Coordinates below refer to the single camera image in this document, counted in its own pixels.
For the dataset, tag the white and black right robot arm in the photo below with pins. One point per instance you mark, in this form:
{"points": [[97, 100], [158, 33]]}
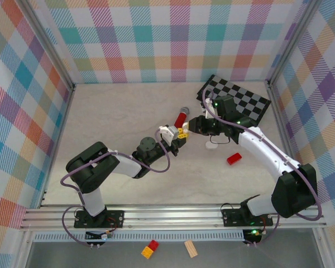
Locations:
{"points": [[265, 150]]}

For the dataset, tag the egg-shaped white earbud charging case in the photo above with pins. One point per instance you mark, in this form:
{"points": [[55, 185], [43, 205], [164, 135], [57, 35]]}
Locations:
{"points": [[185, 127]]}

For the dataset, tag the aluminium mounting rail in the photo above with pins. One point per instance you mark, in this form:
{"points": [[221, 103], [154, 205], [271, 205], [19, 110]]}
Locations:
{"points": [[170, 216]]}

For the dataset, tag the black folding chessboard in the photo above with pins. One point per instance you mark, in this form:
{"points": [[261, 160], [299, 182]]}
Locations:
{"points": [[248, 100]]}

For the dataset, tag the small wooden block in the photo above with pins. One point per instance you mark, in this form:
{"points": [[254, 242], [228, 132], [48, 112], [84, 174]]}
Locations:
{"points": [[191, 249]]}

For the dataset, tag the aluminium frame post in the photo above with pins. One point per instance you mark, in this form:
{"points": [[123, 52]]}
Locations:
{"points": [[293, 42], [44, 42]]}

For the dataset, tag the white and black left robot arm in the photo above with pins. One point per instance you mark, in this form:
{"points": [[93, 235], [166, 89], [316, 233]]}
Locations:
{"points": [[92, 167]]}

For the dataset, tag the red glitter microphone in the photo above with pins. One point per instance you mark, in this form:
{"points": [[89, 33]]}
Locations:
{"points": [[181, 118]]}

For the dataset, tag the yellow toy brick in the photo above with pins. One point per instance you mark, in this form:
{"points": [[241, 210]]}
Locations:
{"points": [[147, 252]]}

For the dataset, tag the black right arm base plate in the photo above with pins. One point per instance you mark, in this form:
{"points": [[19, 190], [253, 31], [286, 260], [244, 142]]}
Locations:
{"points": [[234, 217]]}

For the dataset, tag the red toy brick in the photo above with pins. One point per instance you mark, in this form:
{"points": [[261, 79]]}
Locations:
{"points": [[154, 243]]}

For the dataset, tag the red plastic block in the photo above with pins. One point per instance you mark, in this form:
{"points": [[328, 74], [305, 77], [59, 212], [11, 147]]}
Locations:
{"points": [[234, 159]]}

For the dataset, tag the black controller board mount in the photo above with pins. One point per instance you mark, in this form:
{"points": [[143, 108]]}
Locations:
{"points": [[96, 236], [252, 236]]}

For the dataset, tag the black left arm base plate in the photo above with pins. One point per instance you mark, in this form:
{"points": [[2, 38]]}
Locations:
{"points": [[114, 219]]}

